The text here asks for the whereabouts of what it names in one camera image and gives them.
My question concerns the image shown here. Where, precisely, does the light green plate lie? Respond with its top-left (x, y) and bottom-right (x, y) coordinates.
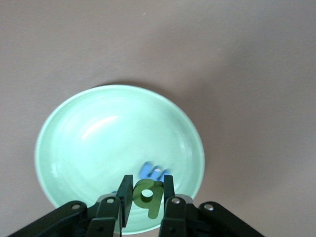
top-left (34, 84), bottom-right (205, 236)

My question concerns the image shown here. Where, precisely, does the brown table cover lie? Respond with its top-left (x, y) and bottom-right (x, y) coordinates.
top-left (0, 0), bottom-right (316, 237)

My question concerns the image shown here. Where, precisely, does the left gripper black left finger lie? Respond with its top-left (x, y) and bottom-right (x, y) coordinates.
top-left (4, 174), bottom-right (134, 237)

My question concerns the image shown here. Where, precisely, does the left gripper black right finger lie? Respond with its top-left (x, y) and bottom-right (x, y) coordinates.
top-left (159, 174), bottom-right (265, 237)

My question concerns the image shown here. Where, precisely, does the blue foam letter m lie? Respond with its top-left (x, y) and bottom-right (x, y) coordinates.
top-left (139, 161), bottom-right (171, 182)

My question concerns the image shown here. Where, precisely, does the green foam letter with stem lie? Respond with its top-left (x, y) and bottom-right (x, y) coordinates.
top-left (132, 179), bottom-right (165, 220)

